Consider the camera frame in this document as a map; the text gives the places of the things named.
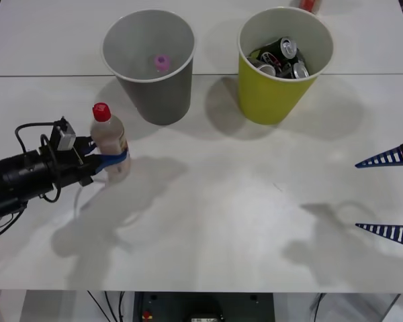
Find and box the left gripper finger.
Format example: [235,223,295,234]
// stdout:
[74,135,97,156]
[94,151,131,174]

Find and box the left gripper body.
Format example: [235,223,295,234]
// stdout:
[53,149,102,189]

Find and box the red-capped clear plastic bottle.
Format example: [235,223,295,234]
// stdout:
[89,102,132,184]

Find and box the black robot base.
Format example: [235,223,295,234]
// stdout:
[133,291,275,322]

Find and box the grey waste bin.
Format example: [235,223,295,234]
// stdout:
[101,9,196,127]

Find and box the pink-capped clear plastic bottle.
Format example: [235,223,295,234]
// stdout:
[153,54,173,72]

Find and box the silver-topped drink can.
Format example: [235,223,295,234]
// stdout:
[291,61,310,80]

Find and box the yellow-green waste bin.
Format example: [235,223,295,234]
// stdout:
[236,6,334,127]

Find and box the black can with silver top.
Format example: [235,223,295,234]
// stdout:
[255,36,298,62]

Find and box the crushed silver can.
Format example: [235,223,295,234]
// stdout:
[247,56,277,77]

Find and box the black can with red print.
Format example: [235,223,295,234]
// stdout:
[259,50,283,68]

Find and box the red object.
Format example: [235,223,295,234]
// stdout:
[297,0,322,13]

